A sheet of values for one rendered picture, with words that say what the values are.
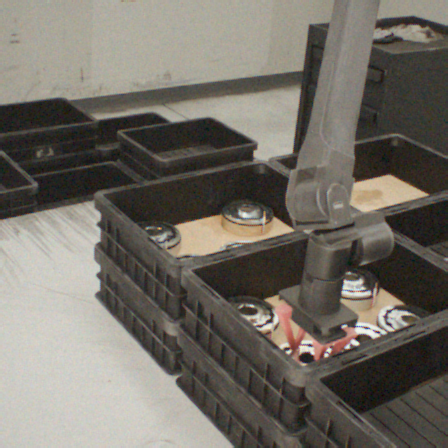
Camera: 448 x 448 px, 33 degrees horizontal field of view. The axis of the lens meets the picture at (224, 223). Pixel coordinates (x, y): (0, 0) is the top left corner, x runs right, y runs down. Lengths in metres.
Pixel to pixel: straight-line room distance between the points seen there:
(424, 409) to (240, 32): 4.10
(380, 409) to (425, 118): 2.02
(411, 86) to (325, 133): 1.90
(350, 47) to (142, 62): 3.67
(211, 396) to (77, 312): 0.38
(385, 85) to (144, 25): 2.15
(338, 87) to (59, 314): 0.72
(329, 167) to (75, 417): 0.57
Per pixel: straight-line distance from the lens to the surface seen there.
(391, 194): 1.79
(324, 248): 1.01
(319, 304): 1.05
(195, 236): 1.49
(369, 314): 1.33
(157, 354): 1.35
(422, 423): 1.13
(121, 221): 1.33
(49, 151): 2.71
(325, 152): 1.01
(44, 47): 4.39
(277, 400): 1.08
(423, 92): 2.97
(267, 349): 1.04
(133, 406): 1.28
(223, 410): 1.21
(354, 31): 1.09
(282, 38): 5.29
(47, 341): 1.42
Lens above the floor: 1.53
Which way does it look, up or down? 27 degrees down
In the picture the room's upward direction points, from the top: 5 degrees clockwise
